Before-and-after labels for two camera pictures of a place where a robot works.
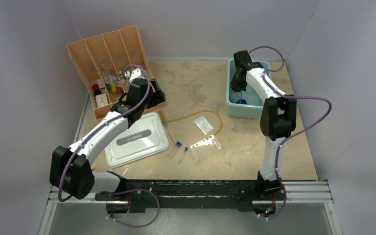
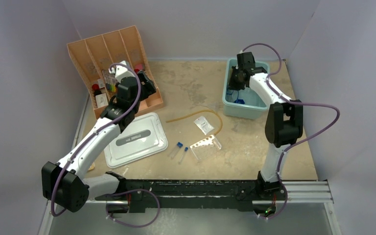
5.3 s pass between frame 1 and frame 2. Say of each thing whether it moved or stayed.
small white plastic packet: stayed
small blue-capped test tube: stayed
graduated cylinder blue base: stayed
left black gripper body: moved
